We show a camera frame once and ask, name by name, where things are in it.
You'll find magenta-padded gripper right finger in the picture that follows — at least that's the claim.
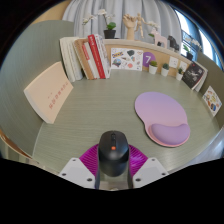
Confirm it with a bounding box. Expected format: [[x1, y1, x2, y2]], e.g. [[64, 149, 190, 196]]
[[127, 143, 170, 190]]

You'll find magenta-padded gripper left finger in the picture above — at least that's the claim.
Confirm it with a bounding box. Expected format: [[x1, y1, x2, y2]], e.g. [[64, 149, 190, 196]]
[[57, 143, 102, 190]]

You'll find black computer mouse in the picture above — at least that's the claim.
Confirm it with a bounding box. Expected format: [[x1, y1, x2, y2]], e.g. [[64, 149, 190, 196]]
[[97, 130, 130, 179]]

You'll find purple mouse pad with wrist rest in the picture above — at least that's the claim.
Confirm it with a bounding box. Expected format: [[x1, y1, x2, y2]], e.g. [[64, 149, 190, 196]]
[[134, 91, 192, 148]]

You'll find beige book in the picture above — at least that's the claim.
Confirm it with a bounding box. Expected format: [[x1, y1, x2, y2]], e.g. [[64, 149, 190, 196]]
[[23, 60, 74, 125]]

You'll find colourful picture card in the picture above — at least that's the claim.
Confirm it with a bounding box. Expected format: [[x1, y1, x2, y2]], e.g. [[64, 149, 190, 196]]
[[201, 85, 223, 117]]

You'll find small potted succulent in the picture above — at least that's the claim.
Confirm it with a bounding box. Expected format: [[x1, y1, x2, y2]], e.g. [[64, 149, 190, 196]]
[[175, 67, 185, 82], [161, 62, 171, 78], [148, 60, 159, 75]]

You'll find black cover book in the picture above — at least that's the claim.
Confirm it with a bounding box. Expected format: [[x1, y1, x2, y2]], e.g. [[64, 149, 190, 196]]
[[181, 61, 205, 90]]

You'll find round purple number sign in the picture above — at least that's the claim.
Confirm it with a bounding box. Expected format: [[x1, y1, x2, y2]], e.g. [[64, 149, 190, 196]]
[[142, 51, 157, 69]]

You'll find white sticker sheet card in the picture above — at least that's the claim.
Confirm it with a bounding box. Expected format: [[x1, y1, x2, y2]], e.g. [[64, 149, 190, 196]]
[[110, 47, 144, 72]]

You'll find kraft brown book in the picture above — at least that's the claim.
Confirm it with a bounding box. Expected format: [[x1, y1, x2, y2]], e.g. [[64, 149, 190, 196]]
[[73, 38, 96, 81]]

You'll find green felt desk partition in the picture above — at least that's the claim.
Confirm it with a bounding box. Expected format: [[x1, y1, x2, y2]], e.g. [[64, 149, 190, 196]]
[[0, 19, 76, 158], [196, 51, 224, 128]]

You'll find red-spined book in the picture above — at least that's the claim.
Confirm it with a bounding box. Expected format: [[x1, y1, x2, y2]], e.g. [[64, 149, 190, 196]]
[[87, 34, 107, 80]]

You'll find magazine with photo cover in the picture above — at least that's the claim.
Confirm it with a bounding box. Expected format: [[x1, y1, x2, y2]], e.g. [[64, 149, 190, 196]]
[[94, 33, 112, 79]]

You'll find white orchid in black pot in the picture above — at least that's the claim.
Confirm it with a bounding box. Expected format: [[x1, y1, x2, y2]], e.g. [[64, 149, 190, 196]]
[[182, 38, 203, 62], [82, 8, 117, 40]]

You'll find black horse figurine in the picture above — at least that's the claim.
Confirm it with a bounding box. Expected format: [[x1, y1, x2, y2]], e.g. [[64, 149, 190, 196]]
[[167, 35, 181, 52]]

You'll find pink horse figurine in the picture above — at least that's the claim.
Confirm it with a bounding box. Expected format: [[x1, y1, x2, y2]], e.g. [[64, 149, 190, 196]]
[[153, 31, 168, 49]]

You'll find wooden hand model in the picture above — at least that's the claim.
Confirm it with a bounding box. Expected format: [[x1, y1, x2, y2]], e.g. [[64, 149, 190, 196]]
[[122, 13, 138, 41]]

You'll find small white orchid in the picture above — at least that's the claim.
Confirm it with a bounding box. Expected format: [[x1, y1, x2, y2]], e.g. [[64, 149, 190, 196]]
[[145, 20, 162, 38]]

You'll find wooden mannequin figure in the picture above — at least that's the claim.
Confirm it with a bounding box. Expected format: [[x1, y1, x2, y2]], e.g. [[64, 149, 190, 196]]
[[133, 12, 149, 39]]

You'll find grey curtain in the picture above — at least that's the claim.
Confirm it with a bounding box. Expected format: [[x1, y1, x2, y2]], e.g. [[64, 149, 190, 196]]
[[62, 0, 183, 44]]

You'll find white wall socket plate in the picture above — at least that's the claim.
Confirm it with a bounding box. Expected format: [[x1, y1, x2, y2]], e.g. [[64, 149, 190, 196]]
[[168, 55, 180, 69], [178, 60, 189, 73]]

